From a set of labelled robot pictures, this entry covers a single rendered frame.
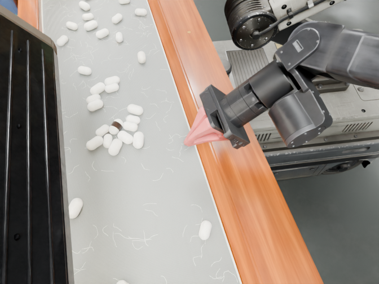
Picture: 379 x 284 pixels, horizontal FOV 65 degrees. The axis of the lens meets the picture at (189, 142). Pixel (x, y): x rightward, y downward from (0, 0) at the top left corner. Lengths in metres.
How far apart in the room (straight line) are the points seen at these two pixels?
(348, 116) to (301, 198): 0.49
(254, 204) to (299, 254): 0.11
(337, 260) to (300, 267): 0.88
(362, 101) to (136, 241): 0.90
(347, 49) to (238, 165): 0.28
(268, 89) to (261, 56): 0.76
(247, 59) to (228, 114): 0.73
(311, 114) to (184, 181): 0.28
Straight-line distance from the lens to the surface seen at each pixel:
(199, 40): 0.79
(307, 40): 0.43
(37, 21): 0.94
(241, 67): 1.15
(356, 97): 1.19
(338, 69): 0.41
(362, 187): 1.59
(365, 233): 1.51
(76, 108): 0.72
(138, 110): 0.66
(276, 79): 0.45
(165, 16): 0.87
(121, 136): 0.63
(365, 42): 0.42
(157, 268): 0.55
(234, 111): 0.46
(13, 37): 0.33
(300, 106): 0.43
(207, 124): 0.47
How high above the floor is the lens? 1.28
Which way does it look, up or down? 59 degrees down
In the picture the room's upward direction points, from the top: straight up
